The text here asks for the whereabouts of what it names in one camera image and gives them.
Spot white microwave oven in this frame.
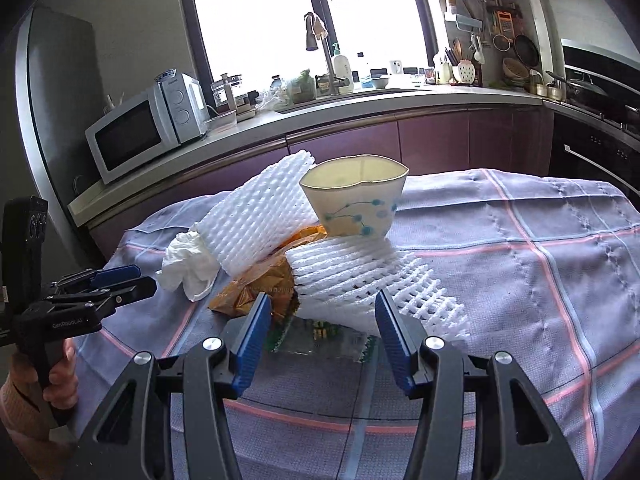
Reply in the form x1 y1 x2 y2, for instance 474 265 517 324
84 74 208 186

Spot glass french press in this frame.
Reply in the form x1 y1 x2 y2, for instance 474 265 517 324
212 74 246 111

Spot grey refrigerator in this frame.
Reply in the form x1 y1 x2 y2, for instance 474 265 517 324
15 7 108 271

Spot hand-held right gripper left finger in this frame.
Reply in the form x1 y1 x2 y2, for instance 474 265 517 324
62 294 273 480

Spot metal kitchen faucet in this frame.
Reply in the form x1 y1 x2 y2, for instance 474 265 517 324
304 11 351 96

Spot white foam fruit net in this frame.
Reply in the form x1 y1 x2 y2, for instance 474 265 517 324
285 237 471 343
192 152 317 278

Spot woven colander basket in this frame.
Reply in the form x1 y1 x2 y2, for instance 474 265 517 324
502 57 531 86

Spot person's left forearm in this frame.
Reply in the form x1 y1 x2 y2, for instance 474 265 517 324
0 375 76 480

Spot bag of green vegetables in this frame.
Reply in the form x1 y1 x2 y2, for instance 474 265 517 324
287 70 317 103

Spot clear green-edged plastic wrapper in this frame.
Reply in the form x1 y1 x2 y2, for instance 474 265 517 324
220 310 378 363

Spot clear plastic tray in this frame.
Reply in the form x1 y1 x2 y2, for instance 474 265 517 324
207 110 238 133

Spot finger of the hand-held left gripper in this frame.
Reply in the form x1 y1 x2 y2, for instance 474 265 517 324
47 276 158 320
50 265 142 295

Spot kitchen window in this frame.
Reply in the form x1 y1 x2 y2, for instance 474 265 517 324
187 0 441 96

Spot white pump soap bottle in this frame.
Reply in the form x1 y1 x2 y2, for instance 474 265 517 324
332 42 353 93

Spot black built-in oven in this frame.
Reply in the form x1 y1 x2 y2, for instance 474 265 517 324
547 110 640 193

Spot white tissue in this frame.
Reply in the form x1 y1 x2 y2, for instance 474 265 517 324
156 230 221 302

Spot purple kitchen counter cabinets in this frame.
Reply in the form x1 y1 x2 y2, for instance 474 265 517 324
67 87 556 261

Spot orange snack bag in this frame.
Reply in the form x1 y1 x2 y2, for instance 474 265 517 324
207 225 328 318

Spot person's left hand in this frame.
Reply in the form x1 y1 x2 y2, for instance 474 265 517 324
42 339 80 413

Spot white blue-dotted paper cup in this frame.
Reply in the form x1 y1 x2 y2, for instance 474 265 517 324
299 155 410 238

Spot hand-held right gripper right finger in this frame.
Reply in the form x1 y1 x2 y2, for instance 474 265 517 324
375 289 585 480

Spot crumpled clear plastic bag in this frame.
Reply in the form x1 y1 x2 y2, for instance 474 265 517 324
255 85 291 111

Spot lidded pan on stove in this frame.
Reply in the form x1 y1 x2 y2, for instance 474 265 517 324
545 71 606 106

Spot black hanging frying pan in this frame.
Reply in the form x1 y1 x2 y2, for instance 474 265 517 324
514 35 541 66

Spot purple checked tablecloth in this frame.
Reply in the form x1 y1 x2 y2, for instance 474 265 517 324
65 167 640 480

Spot light green wall shelf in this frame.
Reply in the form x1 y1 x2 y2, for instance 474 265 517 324
444 12 483 31

